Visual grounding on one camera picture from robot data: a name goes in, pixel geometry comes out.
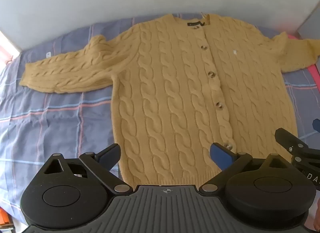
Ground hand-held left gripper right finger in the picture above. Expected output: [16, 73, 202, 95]
[198, 142, 291, 195]

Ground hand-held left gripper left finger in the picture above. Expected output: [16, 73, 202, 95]
[44, 143, 134, 196]

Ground yellow cable-knit cardigan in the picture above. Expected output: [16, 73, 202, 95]
[19, 13, 320, 186]

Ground pink cloth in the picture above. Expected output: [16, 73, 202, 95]
[307, 63, 320, 91]

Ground blue plaid bed sheet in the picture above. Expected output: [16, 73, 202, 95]
[0, 17, 320, 223]

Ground orange object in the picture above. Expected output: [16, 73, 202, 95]
[0, 207, 11, 226]

